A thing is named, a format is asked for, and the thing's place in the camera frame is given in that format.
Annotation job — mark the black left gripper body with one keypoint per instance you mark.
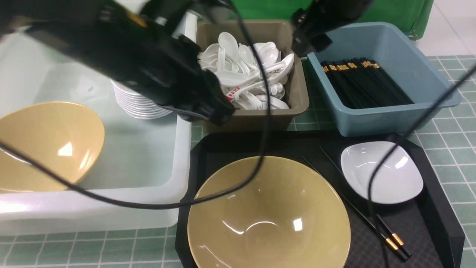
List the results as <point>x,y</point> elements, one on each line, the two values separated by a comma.
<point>150,61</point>

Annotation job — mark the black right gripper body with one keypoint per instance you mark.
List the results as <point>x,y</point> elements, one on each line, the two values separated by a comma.
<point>310,28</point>

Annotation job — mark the small white square dish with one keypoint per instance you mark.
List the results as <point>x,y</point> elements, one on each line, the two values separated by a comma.
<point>397,181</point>

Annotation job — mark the tan noodle bowl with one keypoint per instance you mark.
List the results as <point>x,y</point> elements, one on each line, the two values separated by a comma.
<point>289,216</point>

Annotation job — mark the black chopstick gold band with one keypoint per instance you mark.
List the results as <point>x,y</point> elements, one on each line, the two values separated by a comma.
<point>381,228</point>
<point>392,225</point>

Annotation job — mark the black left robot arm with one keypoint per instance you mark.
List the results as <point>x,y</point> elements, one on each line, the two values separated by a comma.
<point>73,27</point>

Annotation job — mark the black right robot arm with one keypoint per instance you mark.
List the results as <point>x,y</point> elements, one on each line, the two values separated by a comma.
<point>345,12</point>

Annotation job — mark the tan bowl in tub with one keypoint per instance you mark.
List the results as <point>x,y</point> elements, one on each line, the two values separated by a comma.
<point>65,137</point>

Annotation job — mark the brown plastic bin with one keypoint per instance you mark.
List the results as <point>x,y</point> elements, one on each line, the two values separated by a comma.
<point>295,100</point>

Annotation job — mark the stack of white dishes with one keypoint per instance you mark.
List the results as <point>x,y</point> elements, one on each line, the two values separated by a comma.
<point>136,105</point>

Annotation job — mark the pile of white spoons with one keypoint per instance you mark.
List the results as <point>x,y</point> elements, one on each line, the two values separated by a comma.
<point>244,71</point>

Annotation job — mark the bundle of black chopsticks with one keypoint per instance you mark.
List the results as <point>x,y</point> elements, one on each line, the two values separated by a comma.
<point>361,83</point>

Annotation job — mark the blue plastic bin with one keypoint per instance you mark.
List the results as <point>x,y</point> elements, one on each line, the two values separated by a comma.
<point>400,58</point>

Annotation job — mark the green backdrop cloth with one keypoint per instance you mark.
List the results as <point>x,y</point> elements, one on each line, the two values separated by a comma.
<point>410,16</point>

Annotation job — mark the large white plastic tub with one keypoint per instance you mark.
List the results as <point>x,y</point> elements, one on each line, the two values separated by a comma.
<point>141,160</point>

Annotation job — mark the green checkered tablecloth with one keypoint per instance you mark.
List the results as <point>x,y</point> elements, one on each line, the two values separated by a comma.
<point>448,141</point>

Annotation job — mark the black plastic serving tray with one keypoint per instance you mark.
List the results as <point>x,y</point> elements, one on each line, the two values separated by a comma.
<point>427,224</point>

